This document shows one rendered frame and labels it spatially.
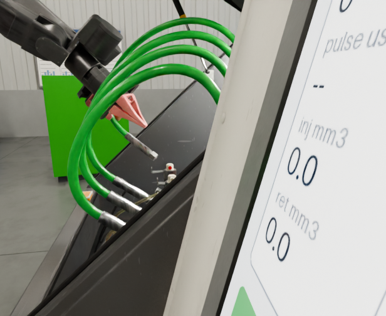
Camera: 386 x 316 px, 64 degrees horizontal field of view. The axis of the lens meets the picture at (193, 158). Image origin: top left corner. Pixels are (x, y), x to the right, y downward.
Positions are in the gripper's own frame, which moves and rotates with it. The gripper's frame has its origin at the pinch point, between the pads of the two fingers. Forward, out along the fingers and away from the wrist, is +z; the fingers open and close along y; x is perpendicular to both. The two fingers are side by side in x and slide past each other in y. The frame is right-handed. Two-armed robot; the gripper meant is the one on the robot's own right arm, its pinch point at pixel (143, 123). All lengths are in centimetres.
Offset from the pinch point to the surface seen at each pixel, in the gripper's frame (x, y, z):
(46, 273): -17.8, -27.9, 7.4
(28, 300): -24.7, -27.0, 8.4
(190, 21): 8.1, 21.5, -8.5
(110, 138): 301, -143, -51
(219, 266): -46.2, 12.0, 14.4
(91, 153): -10.6, -7.7, -2.2
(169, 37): -6.9, 16.9, -5.9
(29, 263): 112, -172, -5
